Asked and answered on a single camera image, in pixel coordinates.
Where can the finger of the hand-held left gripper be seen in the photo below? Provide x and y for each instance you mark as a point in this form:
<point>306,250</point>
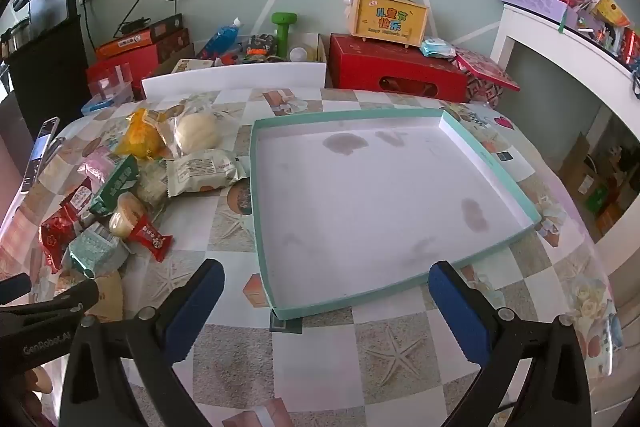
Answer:
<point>65,299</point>
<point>15,288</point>

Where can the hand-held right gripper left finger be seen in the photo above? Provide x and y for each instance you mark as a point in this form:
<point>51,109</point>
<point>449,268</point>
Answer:
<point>195,307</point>

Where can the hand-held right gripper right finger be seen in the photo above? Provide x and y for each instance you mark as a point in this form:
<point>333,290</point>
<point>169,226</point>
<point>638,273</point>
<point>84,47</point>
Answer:
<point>460,317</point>

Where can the red flower snack packet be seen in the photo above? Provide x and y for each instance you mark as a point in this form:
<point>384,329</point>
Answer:
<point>55,239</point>

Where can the small red candy packet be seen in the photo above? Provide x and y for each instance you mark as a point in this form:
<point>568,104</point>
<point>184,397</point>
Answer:
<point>152,237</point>

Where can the red white-print snack packet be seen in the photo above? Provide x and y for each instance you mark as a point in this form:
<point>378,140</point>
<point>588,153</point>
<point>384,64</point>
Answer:
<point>77,202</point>

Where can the pale jelly cup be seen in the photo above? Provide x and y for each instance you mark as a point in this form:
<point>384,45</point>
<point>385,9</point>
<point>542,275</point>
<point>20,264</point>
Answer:
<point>122,219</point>

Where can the pale printed bread packet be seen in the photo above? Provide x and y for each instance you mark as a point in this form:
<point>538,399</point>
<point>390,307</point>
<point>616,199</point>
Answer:
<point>200,169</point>

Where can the teal-edged white tray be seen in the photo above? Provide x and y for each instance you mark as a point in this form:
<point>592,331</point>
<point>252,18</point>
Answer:
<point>375,207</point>

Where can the orange snack packet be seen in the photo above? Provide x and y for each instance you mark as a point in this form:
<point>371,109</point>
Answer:
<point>140,134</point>

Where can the person's left hand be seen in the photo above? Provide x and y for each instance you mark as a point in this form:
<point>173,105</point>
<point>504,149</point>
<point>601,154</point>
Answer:
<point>37,382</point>

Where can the teal snack packet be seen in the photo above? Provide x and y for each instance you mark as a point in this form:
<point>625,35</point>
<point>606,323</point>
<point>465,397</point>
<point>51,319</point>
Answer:
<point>95,249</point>

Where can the green snack packet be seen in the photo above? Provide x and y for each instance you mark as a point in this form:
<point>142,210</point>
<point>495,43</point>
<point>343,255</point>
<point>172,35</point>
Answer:
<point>115,187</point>

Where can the clear rice cake packet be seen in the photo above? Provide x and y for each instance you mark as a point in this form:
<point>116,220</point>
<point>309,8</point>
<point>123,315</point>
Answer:
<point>150,187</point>

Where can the pink snack packet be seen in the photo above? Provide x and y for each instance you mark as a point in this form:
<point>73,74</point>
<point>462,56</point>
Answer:
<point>97,167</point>

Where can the round bun in clear packet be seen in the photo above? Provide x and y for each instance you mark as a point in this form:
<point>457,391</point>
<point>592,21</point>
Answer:
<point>197,132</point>

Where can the green box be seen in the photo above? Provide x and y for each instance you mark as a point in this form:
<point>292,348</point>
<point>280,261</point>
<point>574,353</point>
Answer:
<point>595,199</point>

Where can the brown cardboard box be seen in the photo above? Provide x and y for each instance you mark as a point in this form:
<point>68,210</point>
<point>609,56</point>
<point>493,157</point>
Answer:
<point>575,167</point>

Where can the clear plastic box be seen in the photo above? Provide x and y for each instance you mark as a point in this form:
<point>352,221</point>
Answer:
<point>107,84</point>

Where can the yellow card game box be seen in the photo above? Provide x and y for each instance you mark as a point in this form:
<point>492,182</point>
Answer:
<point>192,66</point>

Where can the pink patterned box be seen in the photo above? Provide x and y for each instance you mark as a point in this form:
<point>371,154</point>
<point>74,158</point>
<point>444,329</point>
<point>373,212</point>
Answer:
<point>480,69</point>

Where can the stack of red orange boxes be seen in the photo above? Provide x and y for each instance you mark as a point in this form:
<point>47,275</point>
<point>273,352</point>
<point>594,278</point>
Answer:
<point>145,62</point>

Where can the orange and brown box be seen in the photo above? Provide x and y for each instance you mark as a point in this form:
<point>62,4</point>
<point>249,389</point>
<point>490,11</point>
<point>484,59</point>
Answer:
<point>122,44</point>

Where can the large red box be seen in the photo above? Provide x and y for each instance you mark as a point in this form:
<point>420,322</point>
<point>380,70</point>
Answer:
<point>380,62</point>

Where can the wet wipes packet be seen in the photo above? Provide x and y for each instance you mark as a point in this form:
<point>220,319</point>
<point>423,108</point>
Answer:
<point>437,48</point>

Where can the blue bottle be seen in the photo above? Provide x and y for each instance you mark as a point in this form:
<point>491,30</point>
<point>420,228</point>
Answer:
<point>222,38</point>

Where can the pile of colourful toys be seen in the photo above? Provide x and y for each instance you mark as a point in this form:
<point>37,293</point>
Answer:
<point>260,44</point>

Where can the clear bottle white cap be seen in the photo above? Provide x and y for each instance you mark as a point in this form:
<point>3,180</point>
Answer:
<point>300,55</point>

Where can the black power adapter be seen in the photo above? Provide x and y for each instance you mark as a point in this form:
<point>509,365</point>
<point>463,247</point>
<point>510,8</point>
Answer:
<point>132,27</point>

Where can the cardboard box of toys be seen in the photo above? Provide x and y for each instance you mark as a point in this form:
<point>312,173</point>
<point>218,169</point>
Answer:
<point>320,49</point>

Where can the green dumbbell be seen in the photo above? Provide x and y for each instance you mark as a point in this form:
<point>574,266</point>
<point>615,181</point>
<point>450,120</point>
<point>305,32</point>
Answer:
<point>285,34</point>

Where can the white shelf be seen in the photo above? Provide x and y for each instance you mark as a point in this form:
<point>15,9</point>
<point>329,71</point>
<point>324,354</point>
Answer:
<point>550,39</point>

